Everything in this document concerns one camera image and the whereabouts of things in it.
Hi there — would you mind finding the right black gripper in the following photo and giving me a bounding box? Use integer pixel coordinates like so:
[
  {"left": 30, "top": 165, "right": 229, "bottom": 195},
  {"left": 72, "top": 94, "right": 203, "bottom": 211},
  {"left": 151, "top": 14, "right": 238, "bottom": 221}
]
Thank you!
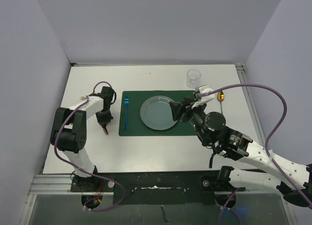
[{"left": 170, "top": 97, "right": 212, "bottom": 145}]

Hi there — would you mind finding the copper knife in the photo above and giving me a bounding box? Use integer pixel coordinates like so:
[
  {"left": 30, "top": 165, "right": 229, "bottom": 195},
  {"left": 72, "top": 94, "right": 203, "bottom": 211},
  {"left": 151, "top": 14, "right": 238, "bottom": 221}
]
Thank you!
[{"left": 102, "top": 123, "right": 109, "bottom": 136}]

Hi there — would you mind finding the teal round plate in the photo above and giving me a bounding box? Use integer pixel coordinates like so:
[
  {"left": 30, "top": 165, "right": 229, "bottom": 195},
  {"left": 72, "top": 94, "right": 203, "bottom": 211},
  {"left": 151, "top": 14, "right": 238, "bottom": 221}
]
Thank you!
[{"left": 140, "top": 95, "right": 177, "bottom": 131}]

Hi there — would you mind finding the dark green placemat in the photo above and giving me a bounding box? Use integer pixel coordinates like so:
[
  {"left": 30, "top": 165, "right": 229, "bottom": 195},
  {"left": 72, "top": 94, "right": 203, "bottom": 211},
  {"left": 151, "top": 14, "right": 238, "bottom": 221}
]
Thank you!
[{"left": 118, "top": 90, "right": 196, "bottom": 136}]

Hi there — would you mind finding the blue plastic spoon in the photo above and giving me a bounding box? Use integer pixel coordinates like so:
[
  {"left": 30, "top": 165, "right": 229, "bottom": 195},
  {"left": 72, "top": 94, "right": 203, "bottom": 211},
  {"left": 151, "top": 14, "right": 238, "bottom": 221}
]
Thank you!
[{"left": 124, "top": 97, "right": 129, "bottom": 130}]

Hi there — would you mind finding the gold fork green handle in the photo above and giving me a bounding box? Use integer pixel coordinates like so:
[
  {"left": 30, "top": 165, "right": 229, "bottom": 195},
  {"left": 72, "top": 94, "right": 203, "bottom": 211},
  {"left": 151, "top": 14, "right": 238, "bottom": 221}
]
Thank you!
[{"left": 80, "top": 96, "right": 88, "bottom": 101}]

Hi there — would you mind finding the clear plastic cup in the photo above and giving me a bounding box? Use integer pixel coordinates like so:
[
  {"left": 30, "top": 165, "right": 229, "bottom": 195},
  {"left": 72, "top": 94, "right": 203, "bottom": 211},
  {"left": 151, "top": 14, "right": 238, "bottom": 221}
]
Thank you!
[{"left": 186, "top": 69, "right": 201, "bottom": 89}]

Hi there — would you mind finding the gold iridescent spoon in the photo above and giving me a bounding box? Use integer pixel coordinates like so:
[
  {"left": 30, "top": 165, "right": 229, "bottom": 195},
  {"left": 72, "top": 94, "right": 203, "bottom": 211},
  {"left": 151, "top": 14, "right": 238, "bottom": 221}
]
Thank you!
[{"left": 217, "top": 91, "right": 225, "bottom": 114}]

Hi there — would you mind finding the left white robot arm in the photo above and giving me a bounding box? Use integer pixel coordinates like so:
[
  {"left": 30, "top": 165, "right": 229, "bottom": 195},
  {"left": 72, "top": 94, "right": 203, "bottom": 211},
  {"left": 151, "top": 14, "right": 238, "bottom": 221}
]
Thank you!
[{"left": 50, "top": 83, "right": 117, "bottom": 191}]

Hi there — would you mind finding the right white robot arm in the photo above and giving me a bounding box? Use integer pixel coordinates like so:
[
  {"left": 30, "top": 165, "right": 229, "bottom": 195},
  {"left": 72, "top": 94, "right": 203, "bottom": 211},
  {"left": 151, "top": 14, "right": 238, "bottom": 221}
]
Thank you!
[{"left": 169, "top": 98, "right": 312, "bottom": 207}]

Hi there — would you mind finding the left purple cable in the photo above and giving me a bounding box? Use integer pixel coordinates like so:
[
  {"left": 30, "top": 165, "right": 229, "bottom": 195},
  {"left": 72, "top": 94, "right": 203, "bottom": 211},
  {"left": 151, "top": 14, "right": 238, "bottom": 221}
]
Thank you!
[{"left": 53, "top": 81, "right": 126, "bottom": 213}]

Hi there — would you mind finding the purple cable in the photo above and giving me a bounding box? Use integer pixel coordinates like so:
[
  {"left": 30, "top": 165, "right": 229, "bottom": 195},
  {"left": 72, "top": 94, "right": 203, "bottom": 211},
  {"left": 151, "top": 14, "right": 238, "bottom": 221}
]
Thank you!
[
  {"left": 196, "top": 83, "right": 312, "bottom": 225},
  {"left": 53, "top": 81, "right": 126, "bottom": 213}
]

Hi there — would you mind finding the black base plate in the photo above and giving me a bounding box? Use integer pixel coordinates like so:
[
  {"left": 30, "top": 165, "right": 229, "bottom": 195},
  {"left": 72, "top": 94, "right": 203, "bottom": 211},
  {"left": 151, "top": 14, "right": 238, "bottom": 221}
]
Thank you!
[{"left": 70, "top": 170, "right": 235, "bottom": 205}]

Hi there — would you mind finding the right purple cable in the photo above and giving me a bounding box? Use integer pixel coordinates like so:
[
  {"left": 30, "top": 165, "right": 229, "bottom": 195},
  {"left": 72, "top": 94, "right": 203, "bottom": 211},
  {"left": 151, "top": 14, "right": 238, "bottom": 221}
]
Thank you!
[{"left": 196, "top": 83, "right": 312, "bottom": 225}]

